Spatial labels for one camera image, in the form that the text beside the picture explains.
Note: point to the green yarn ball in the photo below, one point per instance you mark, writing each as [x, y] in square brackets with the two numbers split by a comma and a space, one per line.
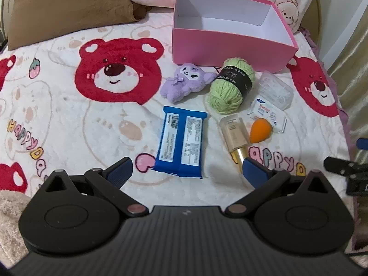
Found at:
[224, 97]

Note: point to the purple plush toy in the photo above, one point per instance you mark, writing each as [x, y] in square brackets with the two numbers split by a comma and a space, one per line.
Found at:
[184, 83]

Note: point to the clear plastic case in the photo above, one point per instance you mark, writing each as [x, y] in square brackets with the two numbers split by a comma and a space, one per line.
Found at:
[276, 90]

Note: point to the red bear printed blanket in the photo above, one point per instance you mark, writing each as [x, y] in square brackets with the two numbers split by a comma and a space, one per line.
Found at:
[72, 126]

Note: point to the pink cardboard box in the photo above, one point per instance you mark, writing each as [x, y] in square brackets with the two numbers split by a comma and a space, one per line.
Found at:
[230, 49]

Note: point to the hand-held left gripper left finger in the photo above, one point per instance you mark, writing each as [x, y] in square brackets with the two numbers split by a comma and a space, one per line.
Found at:
[120, 174]

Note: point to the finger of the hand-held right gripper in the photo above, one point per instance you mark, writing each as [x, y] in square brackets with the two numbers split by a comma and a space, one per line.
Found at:
[339, 167]
[362, 144]

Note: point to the small white tissue packet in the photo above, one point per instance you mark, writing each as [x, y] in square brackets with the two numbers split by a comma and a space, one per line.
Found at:
[264, 112]

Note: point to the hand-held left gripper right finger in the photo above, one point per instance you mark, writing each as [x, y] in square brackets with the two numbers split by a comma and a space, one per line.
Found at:
[256, 174]

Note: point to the blue wet wipes packet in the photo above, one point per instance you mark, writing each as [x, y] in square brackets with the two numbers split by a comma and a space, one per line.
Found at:
[178, 143]

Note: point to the beige fluffy blanket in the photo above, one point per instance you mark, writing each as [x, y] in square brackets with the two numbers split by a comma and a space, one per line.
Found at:
[11, 221]

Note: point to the foundation bottle with gold cap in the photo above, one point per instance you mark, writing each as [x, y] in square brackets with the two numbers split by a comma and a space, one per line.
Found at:
[233, 132]

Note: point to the brown pillow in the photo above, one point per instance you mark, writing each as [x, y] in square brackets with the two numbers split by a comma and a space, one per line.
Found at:
[66, 8]

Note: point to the orange makeup sponge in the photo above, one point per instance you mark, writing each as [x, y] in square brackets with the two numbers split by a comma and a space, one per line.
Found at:
[258, 132]

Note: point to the beige bed headboard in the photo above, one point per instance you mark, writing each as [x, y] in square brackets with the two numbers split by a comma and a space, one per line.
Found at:
[313, 20]

